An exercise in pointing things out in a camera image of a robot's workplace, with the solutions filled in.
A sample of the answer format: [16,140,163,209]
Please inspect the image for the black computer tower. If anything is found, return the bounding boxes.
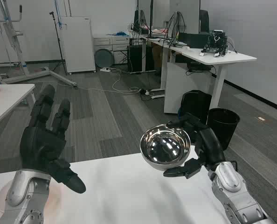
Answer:
[127,44,156,73]

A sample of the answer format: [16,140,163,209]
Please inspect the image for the white tall cabinet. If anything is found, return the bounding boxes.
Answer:
[60,16,97,75]

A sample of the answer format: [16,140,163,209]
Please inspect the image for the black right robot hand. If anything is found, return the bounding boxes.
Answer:
[163,112,227,180]

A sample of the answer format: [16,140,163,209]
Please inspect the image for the grey round tray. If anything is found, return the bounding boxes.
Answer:
[94,48,114,68]

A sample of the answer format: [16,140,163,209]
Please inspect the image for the white standing desk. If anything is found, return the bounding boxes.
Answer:
[138,34,257,115]

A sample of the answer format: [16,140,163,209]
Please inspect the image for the black backpack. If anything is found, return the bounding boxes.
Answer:
[178,90,213,125]

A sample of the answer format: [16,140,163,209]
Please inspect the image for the narrow computer monitor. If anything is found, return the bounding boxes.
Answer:
[137,0,155,39]

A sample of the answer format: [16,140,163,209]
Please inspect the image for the white side table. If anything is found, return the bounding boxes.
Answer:
[0,84,36,161]

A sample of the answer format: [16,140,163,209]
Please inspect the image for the white drawer unit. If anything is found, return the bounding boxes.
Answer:
[92,34,131,65]

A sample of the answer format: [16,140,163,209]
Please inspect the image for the shiny metal bowl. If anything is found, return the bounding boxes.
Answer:
[140,124,192,172]

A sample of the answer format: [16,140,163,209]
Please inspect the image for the black under-desk device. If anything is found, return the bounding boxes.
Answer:
[187,61,213,72]

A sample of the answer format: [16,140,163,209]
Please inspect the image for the wide computer monitor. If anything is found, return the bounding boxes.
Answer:
[169,0,201,35]

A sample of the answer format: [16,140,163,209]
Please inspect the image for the black tripod stand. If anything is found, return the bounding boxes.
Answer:
[48,11,69,76]

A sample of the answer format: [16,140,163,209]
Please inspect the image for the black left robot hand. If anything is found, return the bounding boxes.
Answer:
[19,84,87,194]

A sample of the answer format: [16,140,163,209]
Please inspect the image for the black trash bin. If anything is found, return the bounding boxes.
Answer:
[207,108,241,151]

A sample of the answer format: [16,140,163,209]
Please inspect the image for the white metal gantry frame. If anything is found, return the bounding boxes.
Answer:
[0,0,77,88]

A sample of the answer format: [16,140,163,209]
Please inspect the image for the white floor cable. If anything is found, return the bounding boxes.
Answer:
[75,70,142,94]

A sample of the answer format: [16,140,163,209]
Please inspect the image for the black box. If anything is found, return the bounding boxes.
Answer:
[178,32,212,49]

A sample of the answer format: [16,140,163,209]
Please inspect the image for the blue bundle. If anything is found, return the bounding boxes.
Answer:
[107,30,130,37]

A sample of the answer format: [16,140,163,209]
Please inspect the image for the black power strip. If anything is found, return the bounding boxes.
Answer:
[138,88,156,97]

